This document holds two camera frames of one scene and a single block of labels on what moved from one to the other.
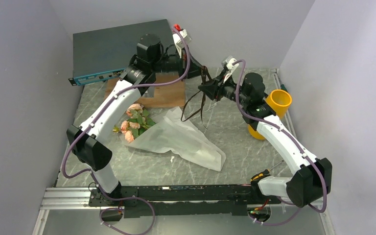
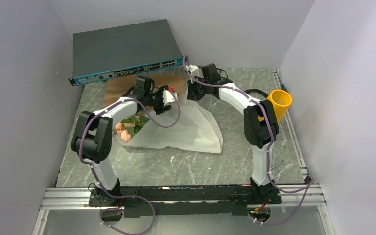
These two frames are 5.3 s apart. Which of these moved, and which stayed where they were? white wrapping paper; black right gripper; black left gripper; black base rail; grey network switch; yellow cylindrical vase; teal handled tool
Moved: black right gripper; black left gripper; white wrapping paper
Stayed: black base rail; teal handled tool; yellow cylindrical vase; grey network switch
